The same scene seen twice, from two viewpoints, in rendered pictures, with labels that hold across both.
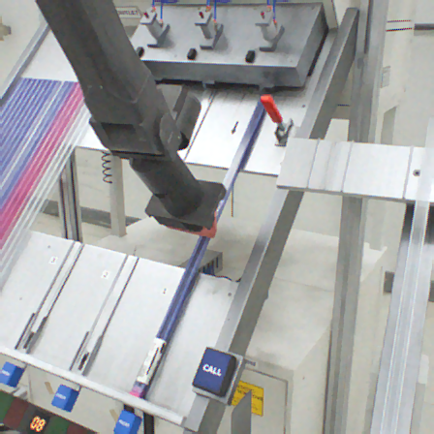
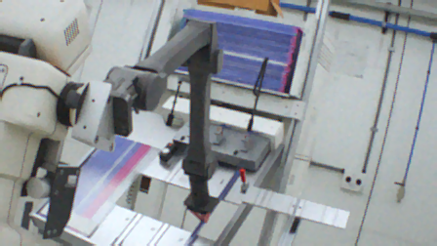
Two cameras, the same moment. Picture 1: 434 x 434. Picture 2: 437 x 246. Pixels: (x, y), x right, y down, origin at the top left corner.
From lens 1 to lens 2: 1.10 m
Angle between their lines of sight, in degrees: 21
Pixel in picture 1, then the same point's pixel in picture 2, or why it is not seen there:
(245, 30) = (234, 141)
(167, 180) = (201, 188)
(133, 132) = (199, 166)
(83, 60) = (195, 138)
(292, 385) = not seen: outside the picture
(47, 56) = not seen: hidden behind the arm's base
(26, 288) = (112, 227)
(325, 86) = (265, 173)
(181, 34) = not seen: hidden behind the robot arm
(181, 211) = (201, 204)
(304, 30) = (260, 147)
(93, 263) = (146, 224)
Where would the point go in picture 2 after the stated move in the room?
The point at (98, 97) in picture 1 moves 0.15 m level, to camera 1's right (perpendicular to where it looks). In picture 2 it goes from (193, 150) to (243, 163)
